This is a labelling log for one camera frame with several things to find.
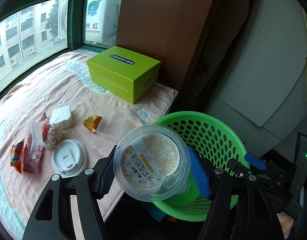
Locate white plastic cup lid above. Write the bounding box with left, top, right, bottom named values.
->
left=51, top=139, right=88, bottom=178

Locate clear plastic labelled cup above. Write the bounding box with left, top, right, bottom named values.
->
left=113, top=124, right=190, bottom=202

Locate person's right hand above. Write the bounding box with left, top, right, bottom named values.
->
left=277, top=212, right=297, bottom=239

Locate green plastic waste basket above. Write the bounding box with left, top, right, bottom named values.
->
left=153, top=111, right=250, bottom=222

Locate pink wet wipes pack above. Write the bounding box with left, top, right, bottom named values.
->
left=23, top=113, right=47, bottom=174

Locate crumpled red white wrapper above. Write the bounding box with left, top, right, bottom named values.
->
left=42, top=124, right=62, bottom=148

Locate pink patterned bed blanket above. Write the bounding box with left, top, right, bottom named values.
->
left=0, top=52, right=177, bottom=239

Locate white styrofoam block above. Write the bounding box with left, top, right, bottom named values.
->
left=49, top=105, right=72, bottom=129

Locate crumpled orange gold wrapper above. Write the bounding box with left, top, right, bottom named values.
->
left=83, top=115, right=102, bottom=133

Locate lime green cardboard box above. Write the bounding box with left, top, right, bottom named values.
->
left=87, top=46, right=160, bottom=104

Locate brown wooden cabinet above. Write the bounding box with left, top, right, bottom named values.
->
left=117, top=0, right=213, bottom=90

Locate green window frame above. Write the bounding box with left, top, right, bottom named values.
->
left=0, top=0, right=122, bottom=99

